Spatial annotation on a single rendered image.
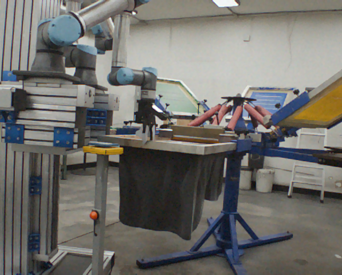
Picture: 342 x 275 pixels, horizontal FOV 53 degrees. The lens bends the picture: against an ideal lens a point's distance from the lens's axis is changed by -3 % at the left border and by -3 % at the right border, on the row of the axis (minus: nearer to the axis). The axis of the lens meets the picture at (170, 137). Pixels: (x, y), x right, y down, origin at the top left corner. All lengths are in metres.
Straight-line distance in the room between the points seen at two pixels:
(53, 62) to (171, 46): 5.62
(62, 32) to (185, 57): 5.56
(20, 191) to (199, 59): 5.37
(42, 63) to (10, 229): 0.85
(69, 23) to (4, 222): 1.04
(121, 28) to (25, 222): 1.06
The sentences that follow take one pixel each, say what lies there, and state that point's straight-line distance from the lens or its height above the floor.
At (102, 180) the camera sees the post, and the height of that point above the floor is 0.81.
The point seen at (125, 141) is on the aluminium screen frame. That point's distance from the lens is 1.75.
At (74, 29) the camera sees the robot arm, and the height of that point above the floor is 1.43.
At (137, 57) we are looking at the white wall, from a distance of 7.47.
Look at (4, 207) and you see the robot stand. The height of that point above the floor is 0.60.
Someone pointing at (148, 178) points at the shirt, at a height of 0.79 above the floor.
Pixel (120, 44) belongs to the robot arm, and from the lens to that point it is 1.76.
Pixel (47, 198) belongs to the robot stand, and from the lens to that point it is 1.89.
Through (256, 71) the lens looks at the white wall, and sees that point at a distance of 6.43.
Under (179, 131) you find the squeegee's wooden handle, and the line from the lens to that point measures 2.25.
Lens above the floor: 1.10
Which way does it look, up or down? 3 degrees down
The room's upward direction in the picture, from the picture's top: 4 degrees clockwise
